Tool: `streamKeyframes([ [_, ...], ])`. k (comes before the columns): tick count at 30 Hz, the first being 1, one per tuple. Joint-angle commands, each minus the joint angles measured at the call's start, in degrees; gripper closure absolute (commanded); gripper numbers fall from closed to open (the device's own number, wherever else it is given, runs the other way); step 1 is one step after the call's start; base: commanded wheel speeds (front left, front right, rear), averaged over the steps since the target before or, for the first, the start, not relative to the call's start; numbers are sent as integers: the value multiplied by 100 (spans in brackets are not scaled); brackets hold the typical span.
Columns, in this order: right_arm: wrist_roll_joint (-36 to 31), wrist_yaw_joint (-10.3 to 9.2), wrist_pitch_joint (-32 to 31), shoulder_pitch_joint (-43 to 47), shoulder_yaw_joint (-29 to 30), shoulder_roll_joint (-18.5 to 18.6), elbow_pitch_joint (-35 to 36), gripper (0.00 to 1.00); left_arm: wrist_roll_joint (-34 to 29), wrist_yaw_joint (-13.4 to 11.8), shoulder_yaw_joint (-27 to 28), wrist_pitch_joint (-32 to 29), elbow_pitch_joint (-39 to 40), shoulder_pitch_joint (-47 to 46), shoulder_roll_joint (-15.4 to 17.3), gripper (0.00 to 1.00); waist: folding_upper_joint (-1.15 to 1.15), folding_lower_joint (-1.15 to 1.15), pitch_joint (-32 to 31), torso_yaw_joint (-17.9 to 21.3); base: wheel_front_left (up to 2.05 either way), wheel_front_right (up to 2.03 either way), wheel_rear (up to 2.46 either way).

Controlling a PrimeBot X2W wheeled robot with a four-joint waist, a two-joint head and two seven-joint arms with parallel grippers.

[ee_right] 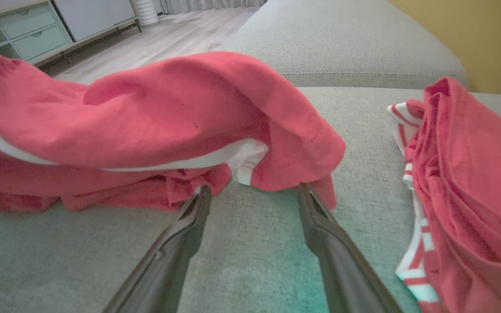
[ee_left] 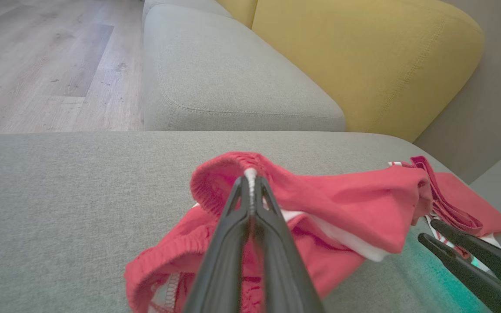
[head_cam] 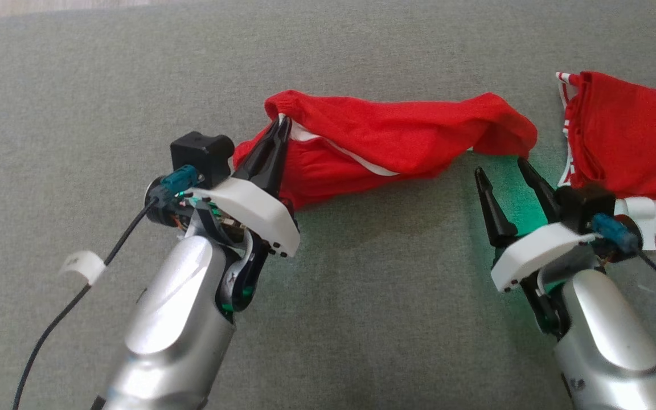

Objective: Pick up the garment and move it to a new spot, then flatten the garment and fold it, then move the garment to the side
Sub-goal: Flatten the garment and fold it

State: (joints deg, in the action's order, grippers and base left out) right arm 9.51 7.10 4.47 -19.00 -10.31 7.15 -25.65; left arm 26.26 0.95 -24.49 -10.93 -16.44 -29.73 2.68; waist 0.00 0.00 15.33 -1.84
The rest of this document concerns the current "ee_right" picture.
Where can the red garment with striped trim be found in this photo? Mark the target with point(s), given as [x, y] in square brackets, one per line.
[472, 174]

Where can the pale green television cabinet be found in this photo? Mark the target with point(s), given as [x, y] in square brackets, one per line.
[89, 17]

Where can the red garment with white band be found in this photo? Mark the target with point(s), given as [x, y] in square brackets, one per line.
[168, 100]

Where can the large grey sofa seat cushion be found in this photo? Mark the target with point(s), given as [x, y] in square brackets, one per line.
[255, 261]

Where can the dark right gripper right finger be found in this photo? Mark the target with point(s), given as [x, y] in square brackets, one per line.
[342, 269]

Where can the grey curtain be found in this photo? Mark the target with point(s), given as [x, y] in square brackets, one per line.
[198, 5]
[254, 2]

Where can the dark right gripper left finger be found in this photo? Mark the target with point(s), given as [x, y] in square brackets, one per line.
[168, 261]

